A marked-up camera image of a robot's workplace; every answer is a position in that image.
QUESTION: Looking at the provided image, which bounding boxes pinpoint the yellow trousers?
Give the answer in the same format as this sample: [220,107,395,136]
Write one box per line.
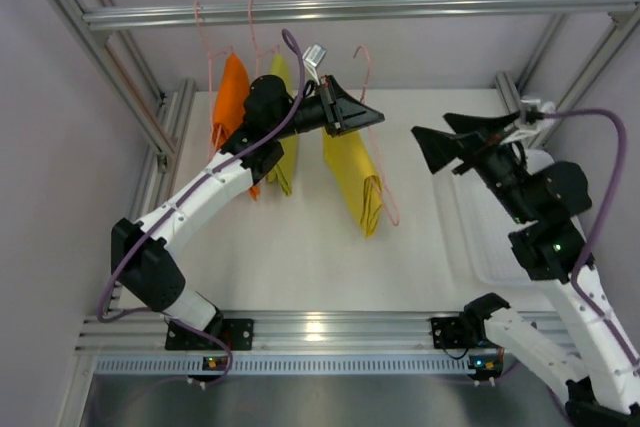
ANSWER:
[322,132,383,238]

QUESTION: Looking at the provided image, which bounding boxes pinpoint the pink hanger of yellow trousers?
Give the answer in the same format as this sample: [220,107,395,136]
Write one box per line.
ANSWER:
[353,44,401,227]

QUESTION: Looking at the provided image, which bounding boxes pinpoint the olive green trousers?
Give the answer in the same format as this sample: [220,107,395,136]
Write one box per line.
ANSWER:
[267,54,299,196]

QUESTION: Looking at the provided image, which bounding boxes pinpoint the pink hanger of green trousers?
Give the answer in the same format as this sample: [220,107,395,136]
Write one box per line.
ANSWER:
[247,0,280,78]

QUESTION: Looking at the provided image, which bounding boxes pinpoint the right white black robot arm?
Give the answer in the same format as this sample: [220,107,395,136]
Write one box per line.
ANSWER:
[411,107,639,426]

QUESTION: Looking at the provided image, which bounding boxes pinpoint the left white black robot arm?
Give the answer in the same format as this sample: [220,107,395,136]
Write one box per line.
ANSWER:
[111,75,385,337]

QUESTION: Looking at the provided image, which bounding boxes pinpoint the orange trousers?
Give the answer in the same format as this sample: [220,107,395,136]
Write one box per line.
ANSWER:
[208,53,262,203]

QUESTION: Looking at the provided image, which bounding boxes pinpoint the pink hanger with orange trousers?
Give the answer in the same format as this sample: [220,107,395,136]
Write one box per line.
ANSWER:
[193,0,233,160]

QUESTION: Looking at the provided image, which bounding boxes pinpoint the white plastic basket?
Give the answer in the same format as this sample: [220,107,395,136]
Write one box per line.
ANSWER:
[451,171,530,287]

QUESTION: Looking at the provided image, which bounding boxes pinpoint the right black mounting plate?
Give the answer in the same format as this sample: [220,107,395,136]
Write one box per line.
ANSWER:
[430,314,489,350]

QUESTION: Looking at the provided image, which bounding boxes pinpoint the black mounting plate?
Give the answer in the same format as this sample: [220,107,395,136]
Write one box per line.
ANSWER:
[165,318,254,351]
[430,314,489,350]

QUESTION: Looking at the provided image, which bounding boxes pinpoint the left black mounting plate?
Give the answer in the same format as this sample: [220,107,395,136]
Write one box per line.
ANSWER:
[165,318,254,351]

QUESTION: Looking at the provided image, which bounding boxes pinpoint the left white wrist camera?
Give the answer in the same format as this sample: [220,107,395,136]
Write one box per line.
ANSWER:
[303,43,327,84]

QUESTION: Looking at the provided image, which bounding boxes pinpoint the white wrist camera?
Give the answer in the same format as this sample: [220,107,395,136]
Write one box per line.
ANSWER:
[506,97,556,143]
[303,43,327,84]

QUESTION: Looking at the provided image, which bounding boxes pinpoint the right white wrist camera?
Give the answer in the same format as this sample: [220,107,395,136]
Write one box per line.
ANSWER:
[506,97,556,143]

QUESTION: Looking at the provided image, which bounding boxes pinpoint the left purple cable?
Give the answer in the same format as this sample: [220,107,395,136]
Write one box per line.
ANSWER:
[96,28,321,388]

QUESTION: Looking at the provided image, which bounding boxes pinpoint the left aluminium frame struts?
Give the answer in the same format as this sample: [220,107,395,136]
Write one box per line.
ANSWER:
[9,0,196,173]

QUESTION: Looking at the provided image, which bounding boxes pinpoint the aluminium frame struts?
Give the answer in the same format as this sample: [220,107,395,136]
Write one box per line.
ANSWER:
[9,0,196,173]
[494,0,640,128]

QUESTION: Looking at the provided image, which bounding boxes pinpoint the right aluminium frame struts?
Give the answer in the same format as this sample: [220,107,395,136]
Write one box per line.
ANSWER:
[494,0,640,128]

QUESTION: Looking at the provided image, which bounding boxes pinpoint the aluminium hanging rail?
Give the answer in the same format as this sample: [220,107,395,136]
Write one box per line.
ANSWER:
[82,0,639,32]

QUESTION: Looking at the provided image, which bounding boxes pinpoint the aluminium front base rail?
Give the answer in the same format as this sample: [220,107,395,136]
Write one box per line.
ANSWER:
[74,311,456,354]

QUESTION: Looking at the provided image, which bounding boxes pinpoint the grey slotted cable duct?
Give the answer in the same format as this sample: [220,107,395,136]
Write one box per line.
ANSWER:
[94,354,473,376]

